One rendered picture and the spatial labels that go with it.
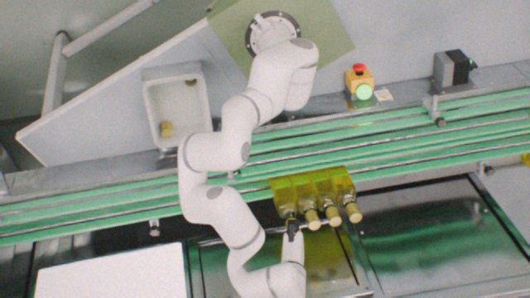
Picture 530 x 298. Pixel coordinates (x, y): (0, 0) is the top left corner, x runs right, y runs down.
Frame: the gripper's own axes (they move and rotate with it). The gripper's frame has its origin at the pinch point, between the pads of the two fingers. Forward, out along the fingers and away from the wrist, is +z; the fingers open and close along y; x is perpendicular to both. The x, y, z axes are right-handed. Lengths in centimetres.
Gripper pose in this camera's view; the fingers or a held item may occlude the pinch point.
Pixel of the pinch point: (293, 231)
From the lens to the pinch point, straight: 184.0
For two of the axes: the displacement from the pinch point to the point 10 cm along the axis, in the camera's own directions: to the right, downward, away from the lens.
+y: -0.8, -8.2, -5.7
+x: -9.9, 0.2, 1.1
